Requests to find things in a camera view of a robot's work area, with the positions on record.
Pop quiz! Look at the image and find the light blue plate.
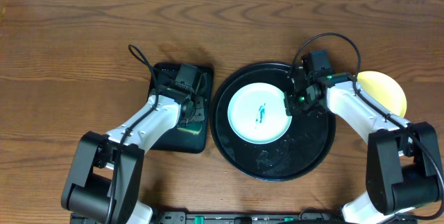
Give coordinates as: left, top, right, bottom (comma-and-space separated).
227, 83, 292, 144

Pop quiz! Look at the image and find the yellow plate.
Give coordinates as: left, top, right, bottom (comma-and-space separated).
357, 71, 407, 117

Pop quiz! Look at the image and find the green scouring sponge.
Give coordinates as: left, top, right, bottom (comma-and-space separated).
177, 123, 203, 135

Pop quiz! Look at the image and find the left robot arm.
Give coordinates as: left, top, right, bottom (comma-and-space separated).
61, 84, 205, 223

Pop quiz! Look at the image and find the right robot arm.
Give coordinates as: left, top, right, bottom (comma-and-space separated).
284, 67, 443, 223

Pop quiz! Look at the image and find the black round tray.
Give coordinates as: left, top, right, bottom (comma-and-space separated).
210, 62, 336, 181

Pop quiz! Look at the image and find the black rectangular tray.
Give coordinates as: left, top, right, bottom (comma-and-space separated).
152, 62, 214, 153

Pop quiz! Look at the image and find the right black cable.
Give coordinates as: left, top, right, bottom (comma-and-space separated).
289, 32, 444, 221

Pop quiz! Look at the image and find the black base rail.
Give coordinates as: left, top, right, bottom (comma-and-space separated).
150, 212, 344, 224

